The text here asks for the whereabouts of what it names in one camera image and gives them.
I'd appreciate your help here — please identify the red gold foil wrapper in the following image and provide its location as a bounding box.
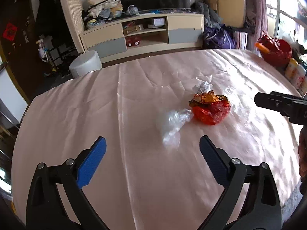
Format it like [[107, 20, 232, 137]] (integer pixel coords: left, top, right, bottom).
[[188, 90, 230, 125]]

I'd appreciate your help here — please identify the clear plastic bag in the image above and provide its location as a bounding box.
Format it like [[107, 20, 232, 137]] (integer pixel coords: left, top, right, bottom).
[[157, 108, 194, 148]]

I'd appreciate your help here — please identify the white printed paper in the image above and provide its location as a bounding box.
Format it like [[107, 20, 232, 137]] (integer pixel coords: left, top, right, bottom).
[[192, 77, 213, 94]]

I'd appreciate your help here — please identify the person right hand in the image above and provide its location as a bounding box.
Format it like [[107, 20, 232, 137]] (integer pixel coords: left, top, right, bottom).
[[298, 126, 307, 177]]

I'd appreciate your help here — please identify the cream labelled bottle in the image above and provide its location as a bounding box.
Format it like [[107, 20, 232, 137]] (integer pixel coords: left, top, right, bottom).
[[298, 76, 307, 97]]

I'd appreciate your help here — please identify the yellow capped white bottle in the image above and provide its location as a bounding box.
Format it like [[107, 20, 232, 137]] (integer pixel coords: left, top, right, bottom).
[[285, 58, 298, 81]]

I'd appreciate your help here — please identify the red plastic basket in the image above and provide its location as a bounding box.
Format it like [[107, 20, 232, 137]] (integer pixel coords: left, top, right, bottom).
[[257, 33, 292, 67]]

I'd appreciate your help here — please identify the orange toy bat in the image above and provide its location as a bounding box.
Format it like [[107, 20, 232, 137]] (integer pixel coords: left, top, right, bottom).
[[255, 42, 271, 53]]

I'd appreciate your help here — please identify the pink satin tablecloth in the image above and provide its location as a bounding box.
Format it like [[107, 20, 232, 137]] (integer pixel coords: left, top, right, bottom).
[[12, 49, 301, 229]]

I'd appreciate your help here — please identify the purple bag on floor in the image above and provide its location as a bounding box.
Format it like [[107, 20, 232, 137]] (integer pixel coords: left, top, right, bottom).
[[201, 24, 236, 49]]

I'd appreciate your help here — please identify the white round stool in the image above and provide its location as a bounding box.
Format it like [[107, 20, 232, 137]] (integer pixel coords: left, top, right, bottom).
[[69, 50, 102, 78]]

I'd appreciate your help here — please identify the pink purple curtain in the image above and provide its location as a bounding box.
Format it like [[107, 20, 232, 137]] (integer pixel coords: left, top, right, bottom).
[[246, 0, 268, 53]]

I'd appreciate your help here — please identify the beige standing air conditioner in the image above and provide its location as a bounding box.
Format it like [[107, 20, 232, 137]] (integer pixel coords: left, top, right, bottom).
[[218, 0, 246, 28]]

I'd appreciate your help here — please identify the dark brown door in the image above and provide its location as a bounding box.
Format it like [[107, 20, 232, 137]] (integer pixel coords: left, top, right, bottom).
[[1, 0, 45, 102]]

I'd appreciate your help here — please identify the beige grey tv cabinet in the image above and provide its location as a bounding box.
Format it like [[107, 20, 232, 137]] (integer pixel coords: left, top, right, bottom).
[[80, 13, 205, 63]]

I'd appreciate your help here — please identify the pile of folded clothes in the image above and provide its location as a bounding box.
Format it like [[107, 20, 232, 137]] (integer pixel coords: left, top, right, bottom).
[[82, 0, 123, 28]]

